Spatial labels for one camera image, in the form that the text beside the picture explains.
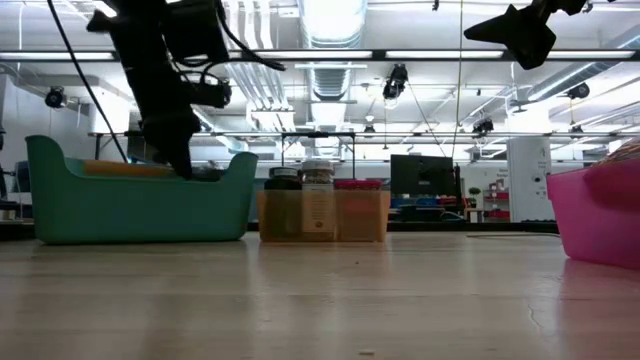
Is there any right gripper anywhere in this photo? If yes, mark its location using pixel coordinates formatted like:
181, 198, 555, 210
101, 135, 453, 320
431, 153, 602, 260
463, 0, 589, 70

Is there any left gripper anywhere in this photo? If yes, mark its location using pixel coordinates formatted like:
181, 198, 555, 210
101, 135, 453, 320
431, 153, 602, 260
124, 64, 234, 181

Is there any green plastic bin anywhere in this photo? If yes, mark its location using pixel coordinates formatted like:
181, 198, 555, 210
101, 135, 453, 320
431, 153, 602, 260
25, 134, 260, 245

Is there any green-label glass spice jar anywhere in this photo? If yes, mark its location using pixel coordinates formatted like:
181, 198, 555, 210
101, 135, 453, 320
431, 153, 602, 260
267, 166, 302, 182

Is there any white-label bagel spice jar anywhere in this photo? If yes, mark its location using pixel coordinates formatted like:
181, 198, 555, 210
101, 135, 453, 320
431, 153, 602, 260
300, 158, 335, 236

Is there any smoked paprika tin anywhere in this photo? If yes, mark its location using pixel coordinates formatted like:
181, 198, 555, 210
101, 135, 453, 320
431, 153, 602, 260
333, 178, 385, 242

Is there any orange translucent plastic bin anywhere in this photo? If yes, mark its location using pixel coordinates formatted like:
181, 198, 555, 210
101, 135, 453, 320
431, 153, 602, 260
256, 188, 392, 243

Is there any black computer monitor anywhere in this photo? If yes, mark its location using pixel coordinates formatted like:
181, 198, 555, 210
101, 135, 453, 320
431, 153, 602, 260
13, 159, 31, 194

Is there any large black screen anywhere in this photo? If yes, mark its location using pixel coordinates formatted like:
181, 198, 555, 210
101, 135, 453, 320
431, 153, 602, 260
390, 153, 456, 199

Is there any red storage shelf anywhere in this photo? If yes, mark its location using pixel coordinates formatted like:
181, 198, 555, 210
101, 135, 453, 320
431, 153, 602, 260
482, 178, 511, 221

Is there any pink plastic tray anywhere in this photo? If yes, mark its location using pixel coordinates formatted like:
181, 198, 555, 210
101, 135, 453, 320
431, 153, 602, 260
545, 157, 640, 271

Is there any looped black cable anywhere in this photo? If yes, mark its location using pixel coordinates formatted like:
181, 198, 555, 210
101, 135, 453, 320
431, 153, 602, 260
46, 0, 131, 164

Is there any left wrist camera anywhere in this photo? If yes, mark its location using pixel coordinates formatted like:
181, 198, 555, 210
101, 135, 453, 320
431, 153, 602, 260
164, 0, 232, 64

